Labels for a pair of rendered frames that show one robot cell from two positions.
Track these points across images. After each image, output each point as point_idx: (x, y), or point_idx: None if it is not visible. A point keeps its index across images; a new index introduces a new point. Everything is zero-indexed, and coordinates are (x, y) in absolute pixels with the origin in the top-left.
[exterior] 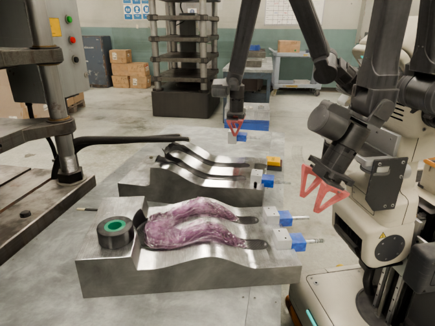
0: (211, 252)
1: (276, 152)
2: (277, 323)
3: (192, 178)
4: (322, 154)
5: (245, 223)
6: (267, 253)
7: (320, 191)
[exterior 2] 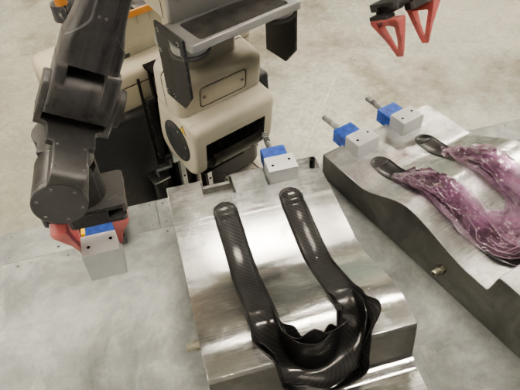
0: (514, 145)
1: (0, 251)
2: (489, 128)
3: (354, 260)
4: (190, 82)
5: (391, 170)
6: (436, 130)
7: (435, 11)
